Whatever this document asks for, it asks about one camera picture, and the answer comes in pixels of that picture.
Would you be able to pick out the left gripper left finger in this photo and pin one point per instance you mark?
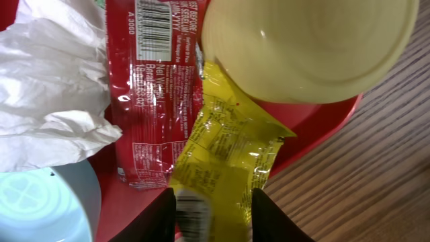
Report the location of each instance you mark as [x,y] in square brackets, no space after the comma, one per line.
[156,223]

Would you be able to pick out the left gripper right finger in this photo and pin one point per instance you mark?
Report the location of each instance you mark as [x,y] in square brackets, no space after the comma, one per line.
[270,223]

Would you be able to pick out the yellow snack wrapper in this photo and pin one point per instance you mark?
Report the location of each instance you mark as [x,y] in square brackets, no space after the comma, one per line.
[230,152]

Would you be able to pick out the white tissue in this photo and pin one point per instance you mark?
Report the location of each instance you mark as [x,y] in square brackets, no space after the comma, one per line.
[54,85]

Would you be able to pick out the red snack wrapper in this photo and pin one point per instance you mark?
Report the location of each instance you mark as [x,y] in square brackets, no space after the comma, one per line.
[156,93]

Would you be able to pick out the yellow plastic cup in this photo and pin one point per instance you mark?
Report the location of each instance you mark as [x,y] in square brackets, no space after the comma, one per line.
[307,51]

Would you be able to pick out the light blue bowl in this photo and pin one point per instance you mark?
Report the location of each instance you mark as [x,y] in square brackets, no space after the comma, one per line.
[58,204]

